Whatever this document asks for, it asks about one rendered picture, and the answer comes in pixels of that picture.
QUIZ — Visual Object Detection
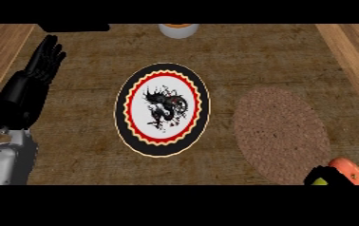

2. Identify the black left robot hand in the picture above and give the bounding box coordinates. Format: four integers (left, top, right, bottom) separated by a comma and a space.
0, 34, 69, 131

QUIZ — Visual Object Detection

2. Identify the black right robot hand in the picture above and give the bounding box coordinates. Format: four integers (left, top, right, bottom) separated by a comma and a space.
303, 164, 359, 186

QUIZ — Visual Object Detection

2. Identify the brown round woven placemat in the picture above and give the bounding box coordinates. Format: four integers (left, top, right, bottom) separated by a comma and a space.
234, 85, 333, 186

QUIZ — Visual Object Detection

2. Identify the black rimmed dragon print plate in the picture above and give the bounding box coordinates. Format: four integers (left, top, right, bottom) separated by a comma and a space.
113, 62, 212, 159

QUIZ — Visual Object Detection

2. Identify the orange pink fruit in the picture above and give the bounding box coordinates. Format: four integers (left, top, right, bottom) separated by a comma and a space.
327, 157, 359, 185

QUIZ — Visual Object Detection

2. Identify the flat black object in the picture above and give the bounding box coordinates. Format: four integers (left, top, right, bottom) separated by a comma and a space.
38, 23, 113, 33

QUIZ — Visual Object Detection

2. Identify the white cup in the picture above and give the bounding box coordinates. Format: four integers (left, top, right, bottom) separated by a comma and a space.
157, 23, 201, 40

